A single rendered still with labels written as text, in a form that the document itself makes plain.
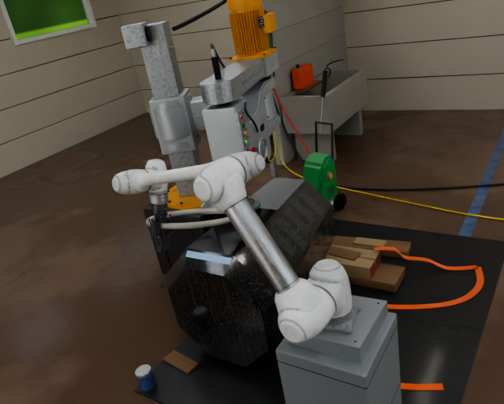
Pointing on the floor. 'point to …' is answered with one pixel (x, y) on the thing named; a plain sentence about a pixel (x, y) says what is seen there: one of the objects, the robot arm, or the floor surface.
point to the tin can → (145, 377)
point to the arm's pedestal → (343, 373)
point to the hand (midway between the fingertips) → (163, 244)
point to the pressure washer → (324, 173)
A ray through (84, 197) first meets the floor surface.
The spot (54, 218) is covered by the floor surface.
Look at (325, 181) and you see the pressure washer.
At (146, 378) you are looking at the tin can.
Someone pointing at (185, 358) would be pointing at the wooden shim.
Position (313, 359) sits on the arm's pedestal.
